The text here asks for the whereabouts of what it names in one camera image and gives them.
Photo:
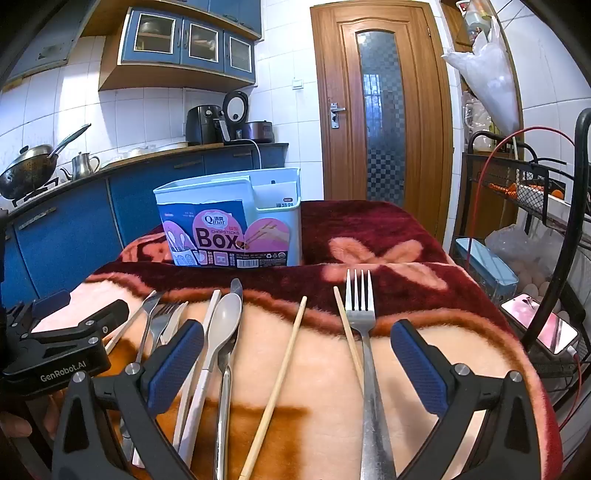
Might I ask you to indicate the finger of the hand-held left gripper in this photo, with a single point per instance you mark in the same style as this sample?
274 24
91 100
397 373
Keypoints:
51 307
101 316

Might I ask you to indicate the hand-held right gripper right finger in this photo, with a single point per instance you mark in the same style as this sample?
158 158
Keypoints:
418 369

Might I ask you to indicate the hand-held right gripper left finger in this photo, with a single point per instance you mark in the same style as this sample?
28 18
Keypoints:
175 369

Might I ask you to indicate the small steel fork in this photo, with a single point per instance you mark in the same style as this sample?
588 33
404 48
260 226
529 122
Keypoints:
166 314

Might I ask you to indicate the large steel fork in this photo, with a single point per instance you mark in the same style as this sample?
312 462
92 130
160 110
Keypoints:
369 415

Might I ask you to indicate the white and blue chopsticks box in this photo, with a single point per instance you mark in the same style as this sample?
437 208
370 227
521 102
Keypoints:
221 230

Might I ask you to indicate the person's left hand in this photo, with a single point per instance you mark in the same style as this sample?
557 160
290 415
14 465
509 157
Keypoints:
14 424

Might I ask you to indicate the grey plastic spoon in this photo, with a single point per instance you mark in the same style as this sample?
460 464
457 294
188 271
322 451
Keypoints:
226 318

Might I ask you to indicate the blue base cabinets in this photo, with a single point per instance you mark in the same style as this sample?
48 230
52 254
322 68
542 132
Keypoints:
69 221

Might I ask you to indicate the red and pink floral blanket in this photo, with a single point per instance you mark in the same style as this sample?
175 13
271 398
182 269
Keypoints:
323 392

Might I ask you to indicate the gas stove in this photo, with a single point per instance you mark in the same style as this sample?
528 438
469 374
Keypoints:
39 190

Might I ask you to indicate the light blue plastic container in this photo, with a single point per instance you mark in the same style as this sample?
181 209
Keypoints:
485 267

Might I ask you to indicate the smartphone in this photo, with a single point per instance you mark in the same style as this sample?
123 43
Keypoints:
540 323

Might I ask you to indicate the steel kettle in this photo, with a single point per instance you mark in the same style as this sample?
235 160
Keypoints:
81 167

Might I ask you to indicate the clear plastic bag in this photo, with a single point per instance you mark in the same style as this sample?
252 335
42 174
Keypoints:
517 249

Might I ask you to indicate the black air fryer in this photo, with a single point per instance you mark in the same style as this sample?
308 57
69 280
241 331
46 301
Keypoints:
203 124

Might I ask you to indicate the rice cooker with open lid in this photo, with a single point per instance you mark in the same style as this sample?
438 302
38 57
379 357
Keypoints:
256 131

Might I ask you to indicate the wooden door with glass panel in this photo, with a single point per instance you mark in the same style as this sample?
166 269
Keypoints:
332 138

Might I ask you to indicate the grey range hood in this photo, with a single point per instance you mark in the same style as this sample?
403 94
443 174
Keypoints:
51 41

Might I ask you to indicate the white plastic bag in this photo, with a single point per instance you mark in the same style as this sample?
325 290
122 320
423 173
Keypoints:
489 87

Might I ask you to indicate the wooden alcove shelf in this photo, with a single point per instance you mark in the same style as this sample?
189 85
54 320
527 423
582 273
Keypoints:
461 27

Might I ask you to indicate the blue wall cabinet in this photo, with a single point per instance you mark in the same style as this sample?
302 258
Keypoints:
184 46

